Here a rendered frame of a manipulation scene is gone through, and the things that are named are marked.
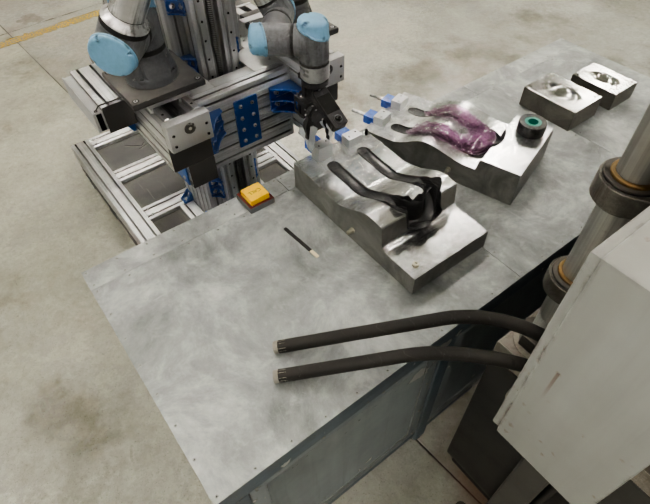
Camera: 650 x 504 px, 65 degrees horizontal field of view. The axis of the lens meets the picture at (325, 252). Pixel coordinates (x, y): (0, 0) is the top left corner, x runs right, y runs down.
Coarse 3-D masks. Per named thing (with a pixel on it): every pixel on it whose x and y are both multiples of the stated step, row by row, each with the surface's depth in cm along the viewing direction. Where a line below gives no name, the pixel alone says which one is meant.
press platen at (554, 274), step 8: (552, 264) 102; (560, 264) 101; (552, 272) 100; (560, 272) 99; (544, 280) 103; (552, 280) 99; (560, 280) 99; (568, 280) 98; (544, 288) 103; (552, 288) 100; (560, 288) 98; (568, 288) 97; (552, 296) 101; (560, 296) 99
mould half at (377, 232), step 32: (352, 160) 147; (384, 160) 147; (320, 192) 141; (352, 192) 139; (384, 192) 134; (416, 192) 131; (448, 192) 133; (352, 224) 135; (384, 224) 124; (448, 224) 134; (384, 256) 129; (416, 256) 127; (448, 256) 127; (416, 288) 126
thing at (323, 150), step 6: (318, 138) 148; (324, 138) 146; (318, 144) 144; (324, 144) 144; (330, 144) 144; (318, 150) 143; (324, 150) 144; (330, 150) 146; (312, 156) 147; (318, 156) 144; (324, 156) 146; (330, 156) 147; (318, 162) 146
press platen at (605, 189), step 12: (600, 168) 83; (612, 168) 81; (600, 180) 81; (612, 180) 80; (624, 180) 79; (600, 192) 82; (612, 192) 80; (624, 192) 79; (636, 192) 78; (648, 192) 78; (600, 204) 82; (612, 204) 81; (624, 204) 79; (636, 204) 79; (648, 204) 78; (624, 216) 81
